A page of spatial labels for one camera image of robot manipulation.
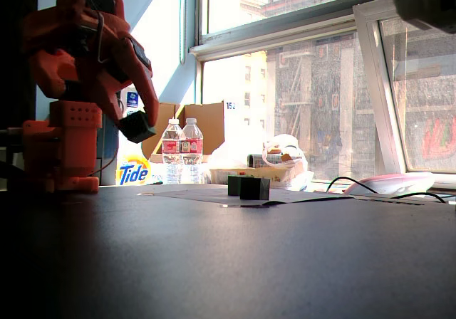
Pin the orange gripper black motor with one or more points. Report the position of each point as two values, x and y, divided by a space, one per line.
132 70

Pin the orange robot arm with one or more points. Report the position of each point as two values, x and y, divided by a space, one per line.
71 144

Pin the white paper grid sheet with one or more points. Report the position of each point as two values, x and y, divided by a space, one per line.
199 193

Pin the dark green cube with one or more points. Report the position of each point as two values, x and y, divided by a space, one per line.
253 189

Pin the clear water bottle red label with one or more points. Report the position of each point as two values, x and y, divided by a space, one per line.
194 144
172 148

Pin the Tide detergent box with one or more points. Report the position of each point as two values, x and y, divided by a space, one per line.
133 173

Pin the brown cardboard box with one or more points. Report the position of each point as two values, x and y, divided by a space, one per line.
208 126

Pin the translucent blind wand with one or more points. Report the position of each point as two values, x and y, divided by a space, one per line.
182 20

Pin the dark printed can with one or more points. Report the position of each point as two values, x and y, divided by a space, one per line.
256 159

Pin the white plastic bag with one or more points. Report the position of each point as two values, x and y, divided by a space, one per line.
288 144

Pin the flat printed cardboard box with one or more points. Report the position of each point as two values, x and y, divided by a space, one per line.
281 174

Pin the white open window sash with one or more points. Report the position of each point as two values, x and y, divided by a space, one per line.
383 94

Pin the pink white plastic object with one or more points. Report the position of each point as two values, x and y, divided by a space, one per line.
399 182

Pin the blurry grey object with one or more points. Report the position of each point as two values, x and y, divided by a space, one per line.
424 2

